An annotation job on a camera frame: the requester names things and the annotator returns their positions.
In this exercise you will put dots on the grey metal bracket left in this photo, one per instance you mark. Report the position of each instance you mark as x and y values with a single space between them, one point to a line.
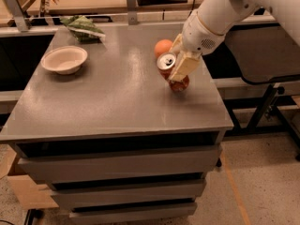
15 8

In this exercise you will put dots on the cardboard box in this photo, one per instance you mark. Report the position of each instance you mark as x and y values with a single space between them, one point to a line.
29 194

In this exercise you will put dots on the red coke can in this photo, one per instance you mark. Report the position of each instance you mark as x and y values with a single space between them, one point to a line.
167 65

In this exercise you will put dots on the orange fruit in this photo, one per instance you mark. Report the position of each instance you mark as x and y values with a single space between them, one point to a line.
162 46

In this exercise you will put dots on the grey drawer cabinet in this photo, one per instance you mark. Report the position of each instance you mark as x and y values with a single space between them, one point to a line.
113 141

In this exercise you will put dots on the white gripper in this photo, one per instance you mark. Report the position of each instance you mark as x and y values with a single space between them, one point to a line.
199 37

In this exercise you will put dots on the grey metal bracket middle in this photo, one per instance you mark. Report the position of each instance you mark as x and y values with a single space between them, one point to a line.
132 17

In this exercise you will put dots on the grey metal bracket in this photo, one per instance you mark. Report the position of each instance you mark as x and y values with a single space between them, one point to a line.
132 17
15 8

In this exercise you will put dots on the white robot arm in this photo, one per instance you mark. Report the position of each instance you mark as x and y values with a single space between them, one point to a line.
207 26

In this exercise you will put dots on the green chip bag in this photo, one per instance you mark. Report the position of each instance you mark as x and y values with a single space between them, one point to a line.
82 28

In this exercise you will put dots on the white paper bowl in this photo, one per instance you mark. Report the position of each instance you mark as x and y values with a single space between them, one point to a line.
64 60

